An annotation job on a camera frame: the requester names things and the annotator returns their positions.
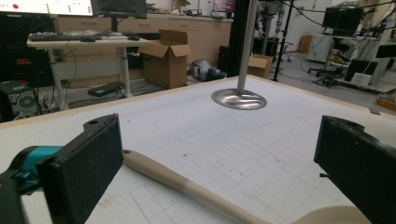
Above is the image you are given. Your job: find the black monitor on shelf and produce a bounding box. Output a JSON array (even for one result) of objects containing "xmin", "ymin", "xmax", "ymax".
[{"xmin": 322, "ymin": 7, "xmax": 364, "ymax": 34}]

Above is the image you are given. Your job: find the black flat device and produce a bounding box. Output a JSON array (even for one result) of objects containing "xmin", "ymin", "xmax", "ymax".
[{"xmin": 87, "ymin": 80, "xmax": 125, "ymax": 98}]

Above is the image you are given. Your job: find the large open cardboard box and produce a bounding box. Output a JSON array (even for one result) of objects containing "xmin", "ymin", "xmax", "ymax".
[{"xmin": 137, "ymin": 29, "xmax": 192, "ymax": 90}]

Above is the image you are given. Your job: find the small cardboard box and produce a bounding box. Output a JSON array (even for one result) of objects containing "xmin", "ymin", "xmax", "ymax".
[{"xmin": 247, "ymin": 53, "xmax": 275, "ymax": 80}]

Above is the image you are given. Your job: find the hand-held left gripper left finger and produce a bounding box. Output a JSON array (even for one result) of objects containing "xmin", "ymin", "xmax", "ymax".
[{"xmin": 0, "ymin": 113, "xmax": 125, "ymax": 224}]

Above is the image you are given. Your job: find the white desk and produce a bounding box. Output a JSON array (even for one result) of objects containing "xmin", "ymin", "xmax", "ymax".
[{"xmin": 27, "ymin": 33, "xmax": 151, "ymax": 110}]

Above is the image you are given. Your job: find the grey vacuum cleaner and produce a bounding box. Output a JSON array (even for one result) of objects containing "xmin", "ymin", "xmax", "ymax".
[{"xmin": 189, "ymin": 59, "xmax": 227, "ymax": 83}]

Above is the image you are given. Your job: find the black keyboard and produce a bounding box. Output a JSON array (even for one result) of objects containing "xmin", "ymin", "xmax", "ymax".
[{"xmin": 28, "ymin": 33, "xmax": 101, "ymax": 42}]

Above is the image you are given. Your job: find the white grid mat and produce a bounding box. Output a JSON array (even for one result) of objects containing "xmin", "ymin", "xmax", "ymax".
[{"xmin": 0, "ymin": 76, "xmax": 396, "ymax": 224}]

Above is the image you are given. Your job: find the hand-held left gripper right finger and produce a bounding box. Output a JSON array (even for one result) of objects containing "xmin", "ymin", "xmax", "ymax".
[{"xmin": 313, "ymin": 115, "xmax": 396, "ymax": 224}]

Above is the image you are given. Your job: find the black frame post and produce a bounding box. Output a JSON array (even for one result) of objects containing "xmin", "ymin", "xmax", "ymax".
[{"xmin": 228, "ymin": 0, "xmax": 251, "ymax": 77}]

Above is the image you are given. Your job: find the metal utensil stand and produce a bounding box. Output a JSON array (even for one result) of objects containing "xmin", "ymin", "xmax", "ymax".
[{"xmin": 211, "ymin": 0, "xmax": 268, "ymax": 111}]

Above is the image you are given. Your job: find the lit white monitor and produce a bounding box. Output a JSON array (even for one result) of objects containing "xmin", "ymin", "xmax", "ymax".
[{"xmin": 0, "ymin": 0, "xmax": 94, "ymax": 17}]

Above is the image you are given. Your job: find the dark monitor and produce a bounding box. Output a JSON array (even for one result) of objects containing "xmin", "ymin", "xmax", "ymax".
[{"xmin": 91, "ymin": 0, "xmax": 148, "ymax": 20}]

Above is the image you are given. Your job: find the small white box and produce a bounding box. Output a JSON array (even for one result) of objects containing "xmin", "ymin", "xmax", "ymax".
[{"xmin": 350, "ymin": 72, "xmax": 374, "ymax": 88}]

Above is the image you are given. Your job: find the black tripod stand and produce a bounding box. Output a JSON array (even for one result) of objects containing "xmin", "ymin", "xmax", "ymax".
[{"xmin": 273, "ymin": 0, "xmax": 295, "ymax": 82}]

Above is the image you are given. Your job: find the beige slotted spoon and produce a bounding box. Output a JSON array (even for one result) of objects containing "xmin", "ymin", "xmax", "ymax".
[{"xmin": 122, "ymin": 149, "xmax": 372, "ymax": 224}]

